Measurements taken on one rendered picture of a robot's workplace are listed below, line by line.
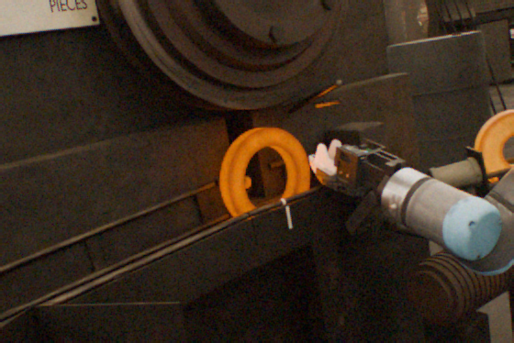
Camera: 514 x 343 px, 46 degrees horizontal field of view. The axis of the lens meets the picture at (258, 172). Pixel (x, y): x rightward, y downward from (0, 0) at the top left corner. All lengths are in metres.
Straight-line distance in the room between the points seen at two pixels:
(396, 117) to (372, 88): 0.10
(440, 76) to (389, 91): 2.29
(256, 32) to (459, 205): 0.39
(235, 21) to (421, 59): 2.82
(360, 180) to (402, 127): 0.38
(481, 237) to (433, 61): 2.76
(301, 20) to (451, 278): 0.54
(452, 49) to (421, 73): 0.21
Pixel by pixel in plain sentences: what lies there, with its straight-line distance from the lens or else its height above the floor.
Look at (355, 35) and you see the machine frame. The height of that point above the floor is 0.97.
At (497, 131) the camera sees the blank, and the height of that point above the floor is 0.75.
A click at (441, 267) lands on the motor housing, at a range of 1.19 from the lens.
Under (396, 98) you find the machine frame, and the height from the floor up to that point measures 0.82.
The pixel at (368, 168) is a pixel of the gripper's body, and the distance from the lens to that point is 1.03.
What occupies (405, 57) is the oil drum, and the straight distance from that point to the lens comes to 3.71.
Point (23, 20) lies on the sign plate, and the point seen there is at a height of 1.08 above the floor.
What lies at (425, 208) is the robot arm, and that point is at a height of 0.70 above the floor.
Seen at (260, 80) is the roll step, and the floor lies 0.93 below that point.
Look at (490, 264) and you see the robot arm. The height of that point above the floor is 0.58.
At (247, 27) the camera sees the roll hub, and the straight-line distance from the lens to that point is 0.91.
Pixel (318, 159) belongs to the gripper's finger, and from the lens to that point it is 1.12.
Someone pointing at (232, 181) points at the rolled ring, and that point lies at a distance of 1.02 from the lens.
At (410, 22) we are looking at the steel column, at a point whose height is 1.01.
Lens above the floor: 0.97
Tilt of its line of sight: 11 degrees down
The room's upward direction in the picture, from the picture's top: 10 degrees counter-clockwise
